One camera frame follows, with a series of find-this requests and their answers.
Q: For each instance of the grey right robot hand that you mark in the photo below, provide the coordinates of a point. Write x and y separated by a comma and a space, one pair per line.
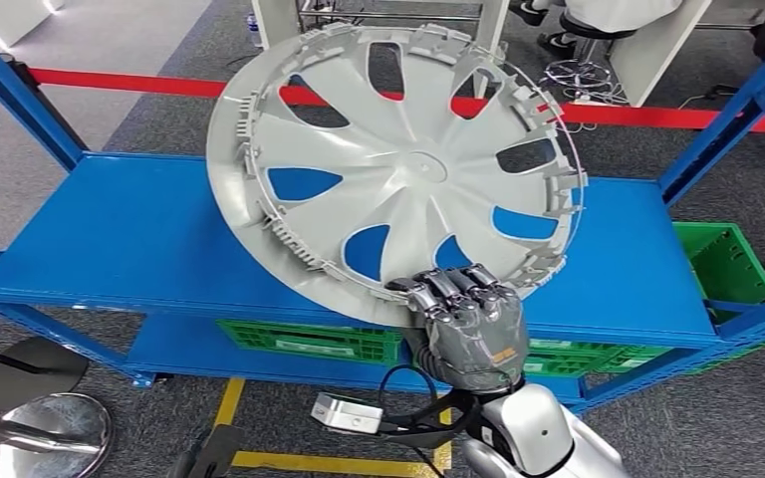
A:
481, 336

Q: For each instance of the grey plastic wheel hubcap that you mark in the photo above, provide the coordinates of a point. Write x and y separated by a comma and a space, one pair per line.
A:
389, 171

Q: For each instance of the blue metal shelf rack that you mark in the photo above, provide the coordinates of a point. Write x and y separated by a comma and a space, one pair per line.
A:
125, 231

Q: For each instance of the green plastic crate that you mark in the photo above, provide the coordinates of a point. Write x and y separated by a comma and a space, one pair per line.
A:
574, 359
725, 264
303, 343

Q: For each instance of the yellow floor tape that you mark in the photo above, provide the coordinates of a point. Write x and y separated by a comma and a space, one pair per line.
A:
330, 465

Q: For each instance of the white power strip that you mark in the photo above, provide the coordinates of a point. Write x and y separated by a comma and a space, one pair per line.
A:
590, 100

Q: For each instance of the black stool with chrome base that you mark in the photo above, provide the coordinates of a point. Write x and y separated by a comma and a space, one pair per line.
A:
580, 72

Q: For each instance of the white desk panel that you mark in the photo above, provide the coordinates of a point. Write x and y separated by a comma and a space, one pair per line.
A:
660, 59

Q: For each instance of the person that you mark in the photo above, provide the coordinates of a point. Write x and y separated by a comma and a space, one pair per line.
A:
620, 12

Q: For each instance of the white desk with metal bar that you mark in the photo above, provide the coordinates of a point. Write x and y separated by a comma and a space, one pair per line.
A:
273, 20

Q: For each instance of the clear water bottle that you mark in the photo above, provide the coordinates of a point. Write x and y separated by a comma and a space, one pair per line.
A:
254, 29

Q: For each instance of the red barrier belt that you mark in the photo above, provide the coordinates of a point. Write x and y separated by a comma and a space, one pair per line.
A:
125, 84

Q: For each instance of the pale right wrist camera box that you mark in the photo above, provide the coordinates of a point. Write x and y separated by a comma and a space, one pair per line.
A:
346, 414

